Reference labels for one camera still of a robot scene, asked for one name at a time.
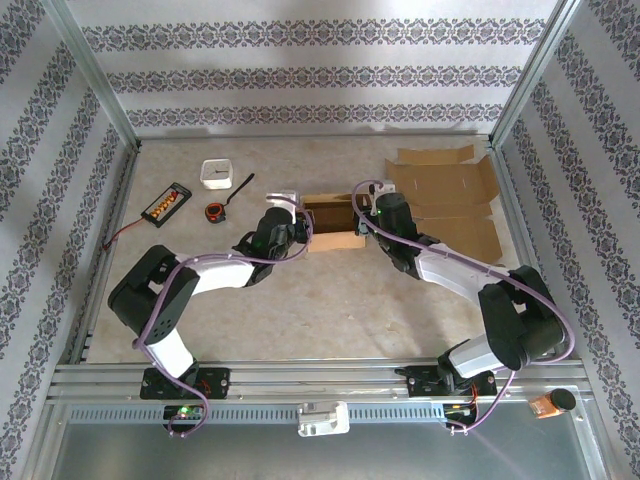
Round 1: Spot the brown cardboard mailer box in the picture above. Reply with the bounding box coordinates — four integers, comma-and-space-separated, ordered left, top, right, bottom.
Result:
383, 144, 505, 264
301, 192, 370, 254

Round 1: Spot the white square container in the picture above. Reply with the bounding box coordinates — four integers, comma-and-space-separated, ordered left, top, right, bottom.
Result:
199, 158, 235, 191

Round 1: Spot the black board with orange connectors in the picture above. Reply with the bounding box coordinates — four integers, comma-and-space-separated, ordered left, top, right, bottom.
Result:
140, 182, 194, 229

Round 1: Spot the circuit board with green light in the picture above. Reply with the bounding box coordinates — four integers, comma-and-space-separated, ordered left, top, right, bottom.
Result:
163, 403, 206, 422

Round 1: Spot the grey metal panel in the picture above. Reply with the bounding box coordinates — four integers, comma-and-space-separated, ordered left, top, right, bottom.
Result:
29, 399, 614, 480

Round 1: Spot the orange black device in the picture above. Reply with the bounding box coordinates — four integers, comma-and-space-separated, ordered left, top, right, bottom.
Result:
529, 388, 578, 420

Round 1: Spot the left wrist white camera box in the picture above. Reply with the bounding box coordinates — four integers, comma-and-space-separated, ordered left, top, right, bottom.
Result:
263, 188, 302, 215

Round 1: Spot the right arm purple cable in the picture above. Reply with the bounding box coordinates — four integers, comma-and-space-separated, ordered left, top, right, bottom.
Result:
351, 179, 575, 435

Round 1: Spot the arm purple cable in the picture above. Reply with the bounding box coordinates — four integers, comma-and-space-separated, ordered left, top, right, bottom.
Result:
351, 179, 575, 435
130, 194, 316, 440

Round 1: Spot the black strap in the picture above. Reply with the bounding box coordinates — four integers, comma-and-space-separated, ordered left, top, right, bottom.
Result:
225, 172, 256, 206

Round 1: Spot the aluminium frame rail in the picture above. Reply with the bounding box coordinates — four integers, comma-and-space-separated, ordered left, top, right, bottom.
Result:
485, 142, 574, 362
134, 127, 494, 145
69, 144, 144, 366

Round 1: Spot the red black wire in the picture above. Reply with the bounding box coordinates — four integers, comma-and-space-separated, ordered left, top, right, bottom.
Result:
102, 217, 147, 251

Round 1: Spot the wide aluminium mounting rail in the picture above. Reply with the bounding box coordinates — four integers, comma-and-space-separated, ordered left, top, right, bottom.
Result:
47, 357, 594, 405

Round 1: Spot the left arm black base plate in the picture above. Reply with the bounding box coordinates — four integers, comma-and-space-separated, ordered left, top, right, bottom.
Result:
139, 367, 232, 401

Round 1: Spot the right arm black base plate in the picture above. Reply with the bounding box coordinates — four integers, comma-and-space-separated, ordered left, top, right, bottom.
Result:
407, 364, 497, 400

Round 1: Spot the grey slotted cable duct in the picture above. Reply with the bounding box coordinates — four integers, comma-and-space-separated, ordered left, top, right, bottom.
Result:
67, 403, 449, 425

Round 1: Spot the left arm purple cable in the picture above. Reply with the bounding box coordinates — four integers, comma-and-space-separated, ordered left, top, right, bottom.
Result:
130, 194, 316, 440

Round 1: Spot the white plastic bracket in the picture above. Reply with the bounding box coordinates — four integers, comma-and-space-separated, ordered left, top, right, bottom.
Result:
297, 400, 350, 439

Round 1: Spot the circuit board with wires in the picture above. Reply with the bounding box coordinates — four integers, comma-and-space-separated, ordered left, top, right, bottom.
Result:
442, 402, 477, 420

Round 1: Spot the aluminium frame post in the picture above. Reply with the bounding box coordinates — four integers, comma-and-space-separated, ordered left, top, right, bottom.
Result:
488, 0, 589, 149
39, 0, 144, 151

